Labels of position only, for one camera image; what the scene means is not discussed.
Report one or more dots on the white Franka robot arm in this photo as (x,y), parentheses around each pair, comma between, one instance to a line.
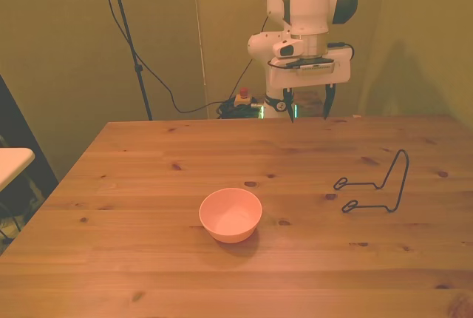
(308,3)

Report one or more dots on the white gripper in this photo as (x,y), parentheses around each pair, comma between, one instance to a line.
(338,68)

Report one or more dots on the red emergency stop button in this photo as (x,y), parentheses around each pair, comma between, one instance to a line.
(243,98)

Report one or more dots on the black tripod pole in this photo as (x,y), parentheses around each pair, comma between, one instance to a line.
(127,37)

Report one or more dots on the white side table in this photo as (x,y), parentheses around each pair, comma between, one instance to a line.
(13,164)

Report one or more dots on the dark wrist camera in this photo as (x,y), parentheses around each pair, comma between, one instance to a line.
(314,64)

